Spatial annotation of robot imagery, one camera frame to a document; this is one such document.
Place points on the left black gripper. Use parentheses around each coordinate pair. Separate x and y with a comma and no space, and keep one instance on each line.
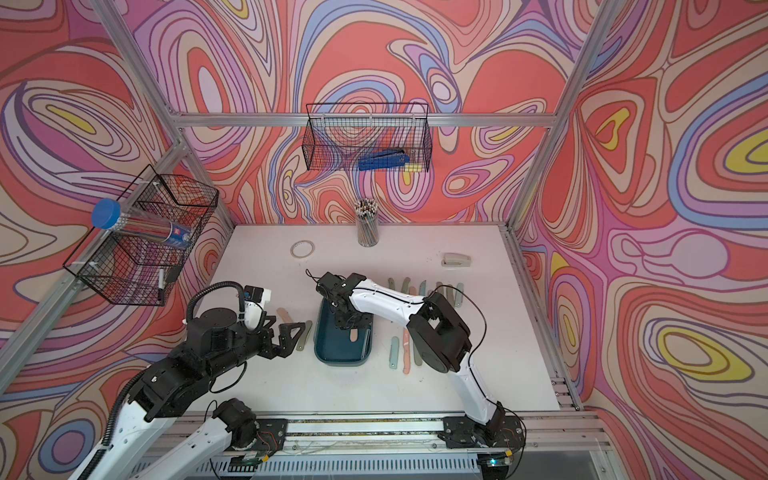
(286,346)

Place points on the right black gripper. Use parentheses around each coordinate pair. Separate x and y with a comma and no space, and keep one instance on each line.
(339,321)

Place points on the teal knife row end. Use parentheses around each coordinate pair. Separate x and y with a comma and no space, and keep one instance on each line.
(459,295)

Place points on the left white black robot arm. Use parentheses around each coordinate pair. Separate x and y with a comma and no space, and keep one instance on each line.
(226,325)

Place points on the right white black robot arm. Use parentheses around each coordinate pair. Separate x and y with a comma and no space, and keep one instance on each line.
(441,337)

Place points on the dark teal storage tray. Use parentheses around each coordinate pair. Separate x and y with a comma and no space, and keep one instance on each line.
(334,347)

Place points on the masking tape roll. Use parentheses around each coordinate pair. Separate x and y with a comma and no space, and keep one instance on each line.
(302,249)

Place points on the clear pencil cup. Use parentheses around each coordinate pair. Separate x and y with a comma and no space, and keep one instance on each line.
(366,211)

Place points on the small white stapler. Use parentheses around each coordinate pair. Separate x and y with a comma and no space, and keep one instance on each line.
(453,260)

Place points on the black marker in basket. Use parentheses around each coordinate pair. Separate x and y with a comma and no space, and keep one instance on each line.
(160,285)

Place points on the blue tool in basket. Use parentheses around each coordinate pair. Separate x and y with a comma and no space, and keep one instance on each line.
(386,159)

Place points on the blue capped clear tube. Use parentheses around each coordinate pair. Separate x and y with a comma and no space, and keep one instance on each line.
(112,216)

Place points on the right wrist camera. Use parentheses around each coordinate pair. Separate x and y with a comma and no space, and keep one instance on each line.
(330,286)

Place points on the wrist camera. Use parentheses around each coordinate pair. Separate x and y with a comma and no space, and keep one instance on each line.
(330,286)
(255,301)

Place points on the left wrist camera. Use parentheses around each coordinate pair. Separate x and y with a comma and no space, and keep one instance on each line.
(255,301)

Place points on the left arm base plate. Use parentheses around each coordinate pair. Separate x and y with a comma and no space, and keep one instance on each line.
(262,435)

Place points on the left black wire basket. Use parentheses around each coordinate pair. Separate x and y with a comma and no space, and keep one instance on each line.
(123,269)

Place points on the black wire basket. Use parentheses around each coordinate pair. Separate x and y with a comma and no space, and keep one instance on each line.
(338,134)
(123,269)

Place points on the back black wire basket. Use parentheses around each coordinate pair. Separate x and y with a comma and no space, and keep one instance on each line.
(338,134)

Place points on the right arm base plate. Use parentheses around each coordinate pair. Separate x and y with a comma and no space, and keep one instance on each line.
(460,432)

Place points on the aluminium rail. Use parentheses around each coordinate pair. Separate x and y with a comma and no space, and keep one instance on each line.
(318,433)

